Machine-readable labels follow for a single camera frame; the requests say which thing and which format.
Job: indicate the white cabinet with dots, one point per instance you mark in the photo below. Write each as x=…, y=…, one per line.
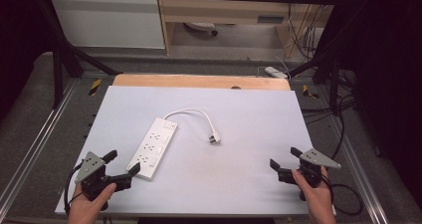
x=109, y=21

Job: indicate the white plug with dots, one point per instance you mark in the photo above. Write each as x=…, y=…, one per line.
x=215, y=139

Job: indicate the yellow black tape marker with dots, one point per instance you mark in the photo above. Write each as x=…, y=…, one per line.
x=95, y=87
x=309, y=92

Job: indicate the office chair base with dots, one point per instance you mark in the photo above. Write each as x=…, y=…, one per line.
x=202, y=26

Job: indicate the white table board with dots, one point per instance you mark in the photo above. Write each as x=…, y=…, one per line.
x=215, y=177

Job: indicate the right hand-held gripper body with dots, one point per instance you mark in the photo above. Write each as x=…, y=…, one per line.
x=310, y=171

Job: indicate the person's right hand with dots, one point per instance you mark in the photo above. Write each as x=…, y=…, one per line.
x=318, y=204

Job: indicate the aluminium rail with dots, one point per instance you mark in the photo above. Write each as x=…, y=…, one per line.
x=360, y=174
x=36, y=141

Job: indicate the person's left hand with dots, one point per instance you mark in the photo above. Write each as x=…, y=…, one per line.
x=88, y=209

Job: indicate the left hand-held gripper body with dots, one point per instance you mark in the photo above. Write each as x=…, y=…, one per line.
x=91, y=180

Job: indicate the black curtain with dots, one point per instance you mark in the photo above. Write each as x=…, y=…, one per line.
x=20, y=35
x=391, y=68

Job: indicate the black metal stand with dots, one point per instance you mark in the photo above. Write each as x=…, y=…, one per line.
x=63, y=58
x=326, y=71

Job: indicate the white power strip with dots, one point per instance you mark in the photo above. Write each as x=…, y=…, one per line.
x=154, y=144

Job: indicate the white adapter on frame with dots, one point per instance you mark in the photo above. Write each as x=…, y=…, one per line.
x=275, y=72

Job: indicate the wooden table board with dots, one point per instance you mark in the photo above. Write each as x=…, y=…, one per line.
x=185, y=81

